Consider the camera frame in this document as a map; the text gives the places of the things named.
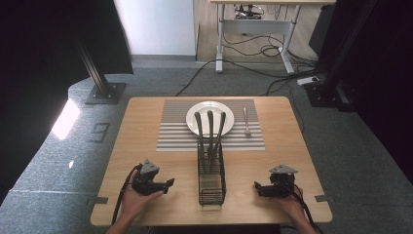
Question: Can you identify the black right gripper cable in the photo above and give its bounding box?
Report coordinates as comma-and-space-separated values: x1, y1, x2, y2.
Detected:
280, 181, 325, 234

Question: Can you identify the dark flat panel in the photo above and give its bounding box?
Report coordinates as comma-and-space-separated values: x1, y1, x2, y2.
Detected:
308, 4, 336, 57

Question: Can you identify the striped grey placemat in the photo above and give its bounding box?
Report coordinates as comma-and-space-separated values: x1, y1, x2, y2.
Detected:
156, 98, 266, 152

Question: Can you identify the white-framed wooden desk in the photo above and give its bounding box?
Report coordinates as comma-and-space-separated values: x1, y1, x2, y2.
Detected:
208, 0, 337, 75

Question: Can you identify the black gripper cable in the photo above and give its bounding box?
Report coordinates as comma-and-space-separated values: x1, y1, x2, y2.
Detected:
111, 164, 144, 226
280, 181, 325, 234

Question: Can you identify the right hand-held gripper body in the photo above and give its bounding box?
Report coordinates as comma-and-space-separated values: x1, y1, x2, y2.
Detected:
261, 163, 299, 198

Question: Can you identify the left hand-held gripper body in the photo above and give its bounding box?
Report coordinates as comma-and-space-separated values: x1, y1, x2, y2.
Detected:
131, 158, 168, 196

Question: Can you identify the black metal stand with base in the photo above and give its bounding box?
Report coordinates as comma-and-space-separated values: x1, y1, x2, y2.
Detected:
304, 0, 379, 109
75, 37, 128, 106

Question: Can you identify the black curtain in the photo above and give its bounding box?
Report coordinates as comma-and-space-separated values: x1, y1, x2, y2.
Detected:
0, 0, 134, 204
337, 0, 413, 184

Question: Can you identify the person's left hand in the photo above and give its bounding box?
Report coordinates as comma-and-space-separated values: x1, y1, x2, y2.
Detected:
119, 186, 165, 226

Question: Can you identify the white round plate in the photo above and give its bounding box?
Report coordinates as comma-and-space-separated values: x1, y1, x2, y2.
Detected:
185, 100, 236, 137

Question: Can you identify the coiled black floor cable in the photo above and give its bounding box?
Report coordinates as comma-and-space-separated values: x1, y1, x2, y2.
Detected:
222, 33, 284, 59

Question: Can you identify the black wire cutlery holder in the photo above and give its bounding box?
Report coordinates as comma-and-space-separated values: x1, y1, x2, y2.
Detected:
196, 137, 228, 207

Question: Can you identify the device under desk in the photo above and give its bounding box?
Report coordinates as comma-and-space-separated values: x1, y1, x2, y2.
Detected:
234, 3, 265, 20

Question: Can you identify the person's right hand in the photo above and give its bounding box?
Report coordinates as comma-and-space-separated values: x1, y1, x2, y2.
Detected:
274, 186, 308, 223

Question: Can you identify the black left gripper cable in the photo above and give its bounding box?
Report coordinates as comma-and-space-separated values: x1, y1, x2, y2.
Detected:
111, 164, 144, 226

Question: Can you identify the grey floor outlet cover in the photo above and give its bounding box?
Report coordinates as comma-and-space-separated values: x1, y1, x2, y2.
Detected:
89, 122, 111, 144

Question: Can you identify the silver fork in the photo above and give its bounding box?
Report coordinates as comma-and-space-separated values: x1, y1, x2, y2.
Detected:
243, 106, 253, 138

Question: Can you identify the white power strip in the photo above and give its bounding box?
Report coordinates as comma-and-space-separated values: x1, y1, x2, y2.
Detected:
296, 75, 320, 87

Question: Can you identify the long black floor cable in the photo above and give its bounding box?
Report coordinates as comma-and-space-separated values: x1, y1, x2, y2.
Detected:
174, 58, 218, 98

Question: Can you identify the dark-handled cutlery piece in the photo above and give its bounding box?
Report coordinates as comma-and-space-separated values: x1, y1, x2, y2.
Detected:
209, 111, 227, 173
193, 111, 207, 173

